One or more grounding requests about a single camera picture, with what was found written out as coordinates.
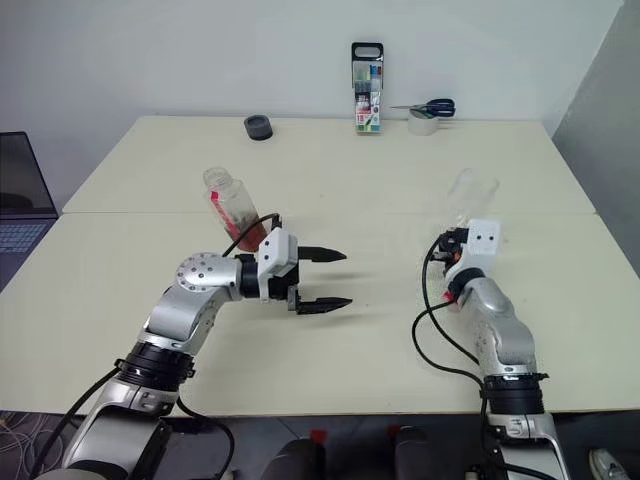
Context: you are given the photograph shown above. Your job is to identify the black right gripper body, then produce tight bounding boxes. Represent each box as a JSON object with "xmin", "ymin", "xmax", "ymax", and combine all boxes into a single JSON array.
[{"xmin": 431, "ymin": 226, "xmax": 471, "ymax": 266}]

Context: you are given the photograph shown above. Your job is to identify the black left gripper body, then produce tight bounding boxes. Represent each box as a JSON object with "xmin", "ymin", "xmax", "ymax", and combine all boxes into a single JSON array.
[{"xmin": 267, "ymin": 246, "xmax": 303, "ymax": 315}]

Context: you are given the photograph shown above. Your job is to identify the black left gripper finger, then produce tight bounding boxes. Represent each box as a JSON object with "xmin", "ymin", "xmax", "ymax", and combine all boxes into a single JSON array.
[
  {"xmin": 298, "ymin": 244, "xmax": 349, "ymax": 265},
  {"xmin": 294, "ymin": 297, "xmax": 354, "ymax": 317}
]

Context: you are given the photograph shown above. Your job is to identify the clear plastic bottle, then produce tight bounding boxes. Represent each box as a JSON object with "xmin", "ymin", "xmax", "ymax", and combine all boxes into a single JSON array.
[
  {"xmin": 202, "ymin": 167, "xmax": 272, "ymax": 253},
  {"xmin": 446, "ymin": 168, "xmax": 502, "ymax": 229}
]

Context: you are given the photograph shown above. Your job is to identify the white tape roll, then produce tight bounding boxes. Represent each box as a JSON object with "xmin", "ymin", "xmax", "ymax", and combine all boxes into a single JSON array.
[{"xmin": 406, "ymin": 107, "xmax": 439, "ymax": 137}]

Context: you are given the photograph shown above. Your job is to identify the marker pen pack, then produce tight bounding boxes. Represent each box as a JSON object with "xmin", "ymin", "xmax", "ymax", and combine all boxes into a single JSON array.
[{"xmin": 350, "ymin": 41, "xmax": 386, "ymax": 136}]

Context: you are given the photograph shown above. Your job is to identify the dark rounded shape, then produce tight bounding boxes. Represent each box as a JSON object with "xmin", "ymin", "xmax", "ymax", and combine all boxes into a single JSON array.
[{"xmin": 262, "ymin": 439, "xmax": 327, "ymax": 480}]

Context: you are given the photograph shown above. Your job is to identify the white sneaker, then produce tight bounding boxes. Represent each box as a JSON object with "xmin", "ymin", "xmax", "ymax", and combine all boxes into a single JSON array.
[{"xmin": 588, "ymin": 447, "xmax": 627, "ymax": 480}]

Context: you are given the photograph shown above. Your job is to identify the dark grey laptop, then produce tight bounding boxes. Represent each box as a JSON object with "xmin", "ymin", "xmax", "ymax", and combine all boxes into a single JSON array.
[{"xmin": 0, "ymin": 131, "xmax": 59, "ymax": 294}]

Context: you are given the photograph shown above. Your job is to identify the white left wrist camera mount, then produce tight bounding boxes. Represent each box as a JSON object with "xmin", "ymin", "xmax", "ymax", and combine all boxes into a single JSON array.
[{"xmin": 256, "ymin": 228, "xmax": 300, "ymax": 302}]

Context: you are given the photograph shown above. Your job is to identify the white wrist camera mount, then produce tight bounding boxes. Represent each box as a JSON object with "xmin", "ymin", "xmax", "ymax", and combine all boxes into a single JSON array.
[
  {"xmin": 443, "ymin": 218, "xmax": 503, "ymax": 281},
  {"xmin": 256, "ymin": 228, "xmax": 300, "ymax": 302}
]

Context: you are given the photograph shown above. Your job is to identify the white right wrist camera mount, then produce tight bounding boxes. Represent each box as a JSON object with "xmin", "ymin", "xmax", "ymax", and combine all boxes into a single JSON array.
[{"xmin": 443, "ymin": 218, "xmax": 503, "ymax": 281}]

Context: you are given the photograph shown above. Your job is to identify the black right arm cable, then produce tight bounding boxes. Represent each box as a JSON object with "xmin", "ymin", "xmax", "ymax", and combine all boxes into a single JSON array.
[{"xmin": 411, "ymin": 229, "xmax": 494, "ymax": 416}]

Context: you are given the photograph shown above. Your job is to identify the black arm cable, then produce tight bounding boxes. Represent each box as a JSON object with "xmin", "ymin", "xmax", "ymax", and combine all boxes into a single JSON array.
[
  {"xmin": 222, "ymin": 212, "xmax": 284, "ymax": 259},
  {"xmin": 411, "ymin": 229, "xmax": 494, "ymax": 416}
]

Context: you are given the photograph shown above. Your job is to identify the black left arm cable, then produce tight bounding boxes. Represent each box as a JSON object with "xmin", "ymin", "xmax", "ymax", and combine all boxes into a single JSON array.
[{"xmin": 222, "ymin": 212, "xmax": 284, "ymax": 259}]

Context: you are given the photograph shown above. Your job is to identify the blue handled scissors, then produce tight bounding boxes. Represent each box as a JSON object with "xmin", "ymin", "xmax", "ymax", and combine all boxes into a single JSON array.
[{"xmin": 389, "ymin": 98, "xmax": 458, "ymax": 119}]

